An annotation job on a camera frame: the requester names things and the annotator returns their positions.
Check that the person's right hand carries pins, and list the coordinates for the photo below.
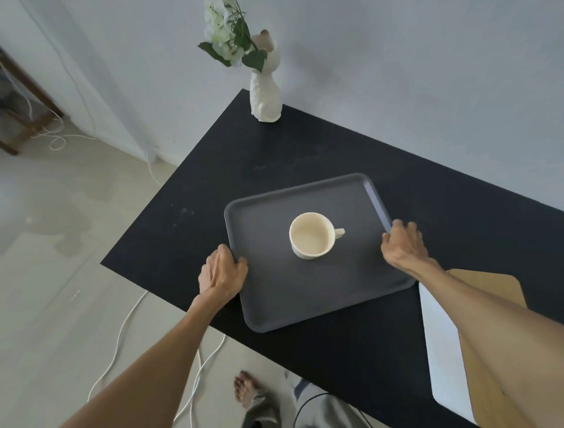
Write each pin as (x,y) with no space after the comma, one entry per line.
(405,249)

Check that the person's left hand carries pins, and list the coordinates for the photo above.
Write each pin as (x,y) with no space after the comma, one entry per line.
(220,275)

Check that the person's left thumb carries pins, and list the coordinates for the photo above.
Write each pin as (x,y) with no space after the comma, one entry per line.
(242,267)

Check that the person's right thumb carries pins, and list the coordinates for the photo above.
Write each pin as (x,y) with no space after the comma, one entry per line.
(386,241)

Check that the dark grey plastic tray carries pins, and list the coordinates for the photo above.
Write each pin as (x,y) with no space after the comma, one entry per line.
(282,282)

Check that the person's right forearm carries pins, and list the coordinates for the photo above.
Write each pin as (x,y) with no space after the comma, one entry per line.
(493,326)

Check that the person's left forearm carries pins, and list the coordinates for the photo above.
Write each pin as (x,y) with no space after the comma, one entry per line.
(150,370)

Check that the cream ceramic cup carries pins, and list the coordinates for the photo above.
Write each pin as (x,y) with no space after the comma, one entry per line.
(310,238)

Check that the white rounded board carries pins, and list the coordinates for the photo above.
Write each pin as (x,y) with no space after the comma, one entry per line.
(443,348)

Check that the person's foot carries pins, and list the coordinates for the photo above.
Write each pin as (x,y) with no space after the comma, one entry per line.
(246,388)

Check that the person's grey trouser leg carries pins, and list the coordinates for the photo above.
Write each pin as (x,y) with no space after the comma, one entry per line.
(328,410)

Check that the white cat-shaped vase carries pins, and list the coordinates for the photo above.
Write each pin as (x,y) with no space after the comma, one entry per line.
(265,95)

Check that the light wooden chair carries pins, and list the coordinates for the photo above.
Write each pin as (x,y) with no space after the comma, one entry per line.
(489,388)

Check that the white artificial flowers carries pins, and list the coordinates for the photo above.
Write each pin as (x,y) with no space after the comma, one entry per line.
(227,37)

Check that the brown wooden furniture frame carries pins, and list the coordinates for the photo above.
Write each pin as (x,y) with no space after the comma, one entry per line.
(26,114)

